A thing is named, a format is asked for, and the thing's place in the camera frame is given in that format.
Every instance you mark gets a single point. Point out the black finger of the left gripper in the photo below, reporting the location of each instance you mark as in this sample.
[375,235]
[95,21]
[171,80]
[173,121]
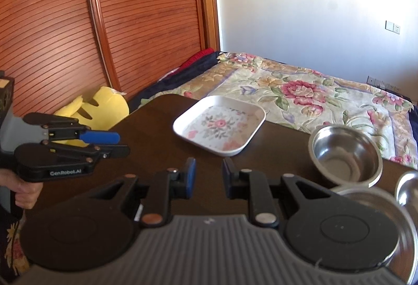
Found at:
[57,152]
[59,128]

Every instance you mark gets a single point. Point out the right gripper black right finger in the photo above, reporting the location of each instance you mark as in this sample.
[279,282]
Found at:
[265,196]

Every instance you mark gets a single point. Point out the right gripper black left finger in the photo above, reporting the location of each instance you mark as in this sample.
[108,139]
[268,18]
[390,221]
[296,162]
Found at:
[149,203]

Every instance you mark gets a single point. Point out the floral white square plate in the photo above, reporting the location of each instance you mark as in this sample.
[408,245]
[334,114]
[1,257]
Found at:
[221,125]

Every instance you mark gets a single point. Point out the large steel bowl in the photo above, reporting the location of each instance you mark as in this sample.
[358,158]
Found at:
[395,231]

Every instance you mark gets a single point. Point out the left hand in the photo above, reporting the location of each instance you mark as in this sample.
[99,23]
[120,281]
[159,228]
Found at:
[27,193]

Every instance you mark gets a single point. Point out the yellow plush toy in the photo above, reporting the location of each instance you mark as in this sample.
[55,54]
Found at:
[101,112]

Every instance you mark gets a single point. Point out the small steel bowl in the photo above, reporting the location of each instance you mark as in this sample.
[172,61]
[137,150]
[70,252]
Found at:
[345,156]

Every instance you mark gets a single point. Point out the floral bed quilt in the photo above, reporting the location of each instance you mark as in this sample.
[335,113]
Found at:
[304,99]

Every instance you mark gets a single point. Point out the wooden slatted wardrobe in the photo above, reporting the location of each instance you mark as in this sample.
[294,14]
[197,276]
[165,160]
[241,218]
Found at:
[56,50]

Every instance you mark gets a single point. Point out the dark blue blanket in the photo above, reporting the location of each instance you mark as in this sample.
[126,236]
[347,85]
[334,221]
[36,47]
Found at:
[174,80]

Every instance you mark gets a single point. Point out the red pillow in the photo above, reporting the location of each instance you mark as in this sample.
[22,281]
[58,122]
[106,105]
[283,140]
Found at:
[194,58]

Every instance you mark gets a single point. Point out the medium steel bowl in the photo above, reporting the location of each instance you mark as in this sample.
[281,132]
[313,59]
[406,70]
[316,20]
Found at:
[406,192]

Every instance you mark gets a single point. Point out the white wall socket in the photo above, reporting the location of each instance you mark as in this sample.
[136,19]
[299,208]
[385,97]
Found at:
[390,26]

